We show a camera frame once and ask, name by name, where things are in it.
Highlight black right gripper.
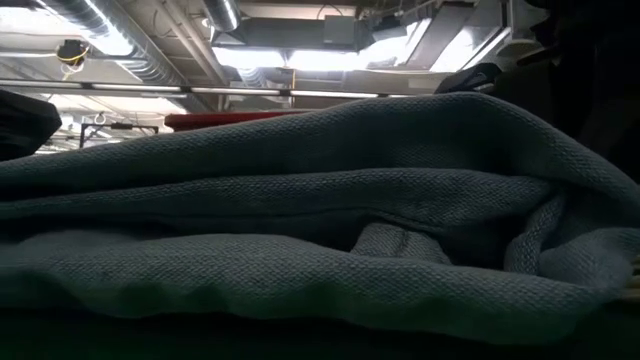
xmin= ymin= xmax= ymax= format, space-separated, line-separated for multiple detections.
xmin=433 ymin=62 xmax=503 ymax=95

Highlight light blue denim jeans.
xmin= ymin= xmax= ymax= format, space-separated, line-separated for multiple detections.
xmin=0 ymin=91 xmax=640 ymax=347

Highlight red plastic laundry bin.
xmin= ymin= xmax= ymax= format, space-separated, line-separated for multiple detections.
xmin=163 ymin=109 xmax=306 ymax=133

